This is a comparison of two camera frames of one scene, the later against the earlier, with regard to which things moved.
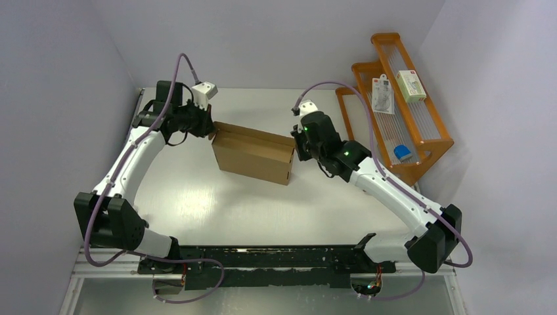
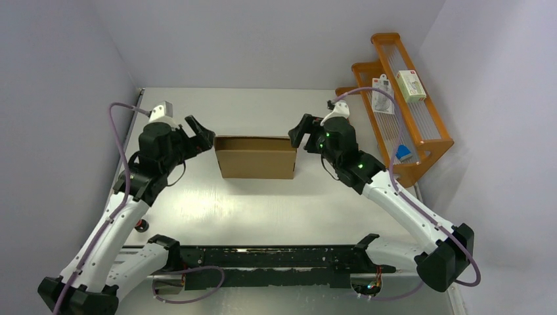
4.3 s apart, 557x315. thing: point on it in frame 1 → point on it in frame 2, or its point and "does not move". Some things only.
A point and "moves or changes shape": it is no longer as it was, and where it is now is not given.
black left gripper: (206, 125) → (202, 140)
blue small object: (402, 151) does not move
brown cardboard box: (256, 154) moves or changes shape
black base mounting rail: (269, 267) does not move
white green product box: (410, 86) does not move
